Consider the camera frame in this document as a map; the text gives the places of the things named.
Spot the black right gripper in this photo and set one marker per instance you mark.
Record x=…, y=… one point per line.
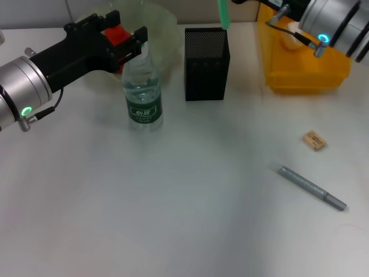
x=259, y=5

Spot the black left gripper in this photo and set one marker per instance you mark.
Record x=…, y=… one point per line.
x=78, y=54

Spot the red-orange toy orange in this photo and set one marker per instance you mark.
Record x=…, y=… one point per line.
x=116, y=34

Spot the mint green pen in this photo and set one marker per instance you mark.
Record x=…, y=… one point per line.
x=224, y=14

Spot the white paper ball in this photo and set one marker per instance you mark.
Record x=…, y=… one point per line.
x=289, y=40

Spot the clear green-label water bottle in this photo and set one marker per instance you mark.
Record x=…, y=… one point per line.
x=144, y=109

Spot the small tan eraser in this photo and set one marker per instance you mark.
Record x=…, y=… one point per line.
x=314, y=140

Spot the pale green glass fruit plate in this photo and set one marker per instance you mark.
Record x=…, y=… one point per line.
x=161, y=34

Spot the black mesh pen holder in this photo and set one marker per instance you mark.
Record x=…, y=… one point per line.
x=206, y=63

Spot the grey marker pen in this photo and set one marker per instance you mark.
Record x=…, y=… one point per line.
x=311, y=187

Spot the yellow plastic bin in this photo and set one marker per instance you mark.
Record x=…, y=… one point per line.
x=305, y=75

